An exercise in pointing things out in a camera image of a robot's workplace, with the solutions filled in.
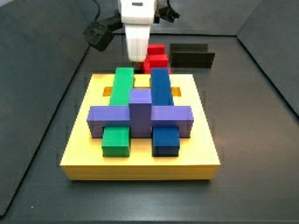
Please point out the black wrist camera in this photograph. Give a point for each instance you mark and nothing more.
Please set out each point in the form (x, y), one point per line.
(99, 32)

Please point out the yellow wooden board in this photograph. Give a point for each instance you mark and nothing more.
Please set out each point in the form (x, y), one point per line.
(196, 162)

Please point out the green block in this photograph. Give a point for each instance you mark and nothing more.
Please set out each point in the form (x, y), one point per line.
(115, 142)

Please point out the red puzzle block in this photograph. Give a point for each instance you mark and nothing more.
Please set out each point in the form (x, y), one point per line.
(156, 58)

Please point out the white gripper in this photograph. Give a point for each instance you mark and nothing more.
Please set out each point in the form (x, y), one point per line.
(138, 17)

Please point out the purple cross block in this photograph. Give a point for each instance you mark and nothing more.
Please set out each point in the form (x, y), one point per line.
(140, 116)

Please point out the blue block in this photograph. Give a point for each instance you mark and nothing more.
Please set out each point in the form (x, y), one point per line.
(166, 141)

